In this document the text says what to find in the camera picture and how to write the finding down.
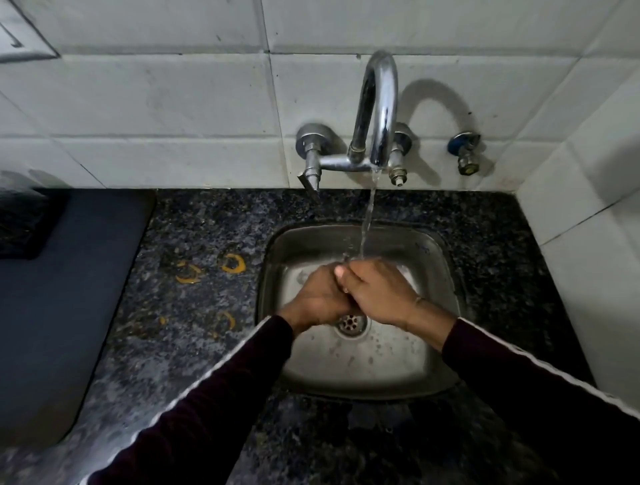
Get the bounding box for stainless steel sink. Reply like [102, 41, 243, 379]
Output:
[256, 220, 463, 400]

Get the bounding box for dark blue stove top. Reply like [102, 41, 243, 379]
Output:
[0, 187, 157, 450]

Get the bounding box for sink drain strainer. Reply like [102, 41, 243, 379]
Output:
[336, 312, 372, 340]

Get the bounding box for running water stream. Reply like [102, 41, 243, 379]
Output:
[357, 167, 383, 263]

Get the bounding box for person's left forearm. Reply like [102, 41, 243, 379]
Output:
[82, 307, 311, 485]

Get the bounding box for person's right forearm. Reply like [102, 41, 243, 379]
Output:
[405, 299, 640, 485]

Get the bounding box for blue capped wall valve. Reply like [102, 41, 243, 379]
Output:
[447, 131, 482, 177]

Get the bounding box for person's left hand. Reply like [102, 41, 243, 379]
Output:
[283, 262, 357, 331]

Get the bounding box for person's right hand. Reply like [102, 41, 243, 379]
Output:
[334, 258, 426, 330]

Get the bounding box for chrome wall-mounted faucet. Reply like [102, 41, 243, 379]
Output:
[295, 50, 415, 201]

